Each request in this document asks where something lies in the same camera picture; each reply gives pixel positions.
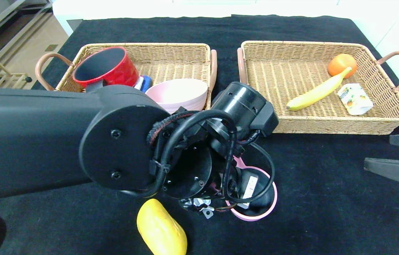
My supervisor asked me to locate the pink bowl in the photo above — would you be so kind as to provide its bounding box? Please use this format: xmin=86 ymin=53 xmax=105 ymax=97
xmin=145 ymin=78 xmax=209 ymax=114

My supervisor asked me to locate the clear plastic thermometer case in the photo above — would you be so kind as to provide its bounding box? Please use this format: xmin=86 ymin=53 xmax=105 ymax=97
xmin=182 ymin=198 xmax=215 ymax=219

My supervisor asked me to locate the red pot with black handles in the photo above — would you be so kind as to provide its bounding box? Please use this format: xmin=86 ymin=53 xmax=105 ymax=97
xmin=72 ymin=46 xmax=139 ymax=93

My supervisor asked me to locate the pink saucepan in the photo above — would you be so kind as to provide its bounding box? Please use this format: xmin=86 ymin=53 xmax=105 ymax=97
xmin=225 ymin=156 xmax=278 ymax=222

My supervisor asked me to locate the yellow mango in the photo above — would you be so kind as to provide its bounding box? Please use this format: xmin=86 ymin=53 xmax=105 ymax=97
xmin=137 ymin=198 xmax=188 ymax=255

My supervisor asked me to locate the small juice carton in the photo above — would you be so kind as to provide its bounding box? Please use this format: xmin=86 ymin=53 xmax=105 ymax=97
xmin=337 ymin=83 xmax=374 ymax=116

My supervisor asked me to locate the black tablecloth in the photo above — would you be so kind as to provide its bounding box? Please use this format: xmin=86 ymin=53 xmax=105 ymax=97
xmin=0 ymin=14 xmax=399 ymax=255

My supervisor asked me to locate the yellow banana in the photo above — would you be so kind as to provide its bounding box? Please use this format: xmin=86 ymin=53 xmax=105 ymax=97
xmin=286 ymin=67 xmax=352 ymax=112

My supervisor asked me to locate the orange fruit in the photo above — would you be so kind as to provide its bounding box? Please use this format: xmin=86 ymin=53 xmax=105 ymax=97
xmin=327 ymin=53 xmax=358 ymax=78

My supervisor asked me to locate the wooden rack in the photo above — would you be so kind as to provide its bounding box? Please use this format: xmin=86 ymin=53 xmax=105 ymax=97
xmin=0 ymin=53 xmax=33 ymax=89

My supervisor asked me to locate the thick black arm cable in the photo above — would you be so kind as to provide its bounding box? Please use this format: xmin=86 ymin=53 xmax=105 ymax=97
xmin=120 ymin=110 xmax=239 ymax=199

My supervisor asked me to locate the wicker basket with brown handles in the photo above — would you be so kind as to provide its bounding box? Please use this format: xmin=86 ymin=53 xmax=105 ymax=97
xmin=35 ymin=42 xmax=218 ymax=111
xmin=237 ymin=40 xmax=399 ymax=135

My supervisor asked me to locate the black camera cable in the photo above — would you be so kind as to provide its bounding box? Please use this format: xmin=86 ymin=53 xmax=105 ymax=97
xmin=222 ymin=142 xmax=276 ymax=204

